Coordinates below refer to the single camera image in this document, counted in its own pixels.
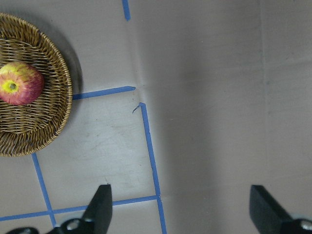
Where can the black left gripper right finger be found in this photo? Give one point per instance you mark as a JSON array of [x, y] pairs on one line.
[[269, 217]]

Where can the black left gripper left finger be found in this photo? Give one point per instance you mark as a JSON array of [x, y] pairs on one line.
[[96, 218]]

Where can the yellow-red apple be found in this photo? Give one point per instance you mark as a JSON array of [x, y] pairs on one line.
[[20, 83]]

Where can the brown wicker basket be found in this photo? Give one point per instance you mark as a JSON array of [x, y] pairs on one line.
[[28, 128]]

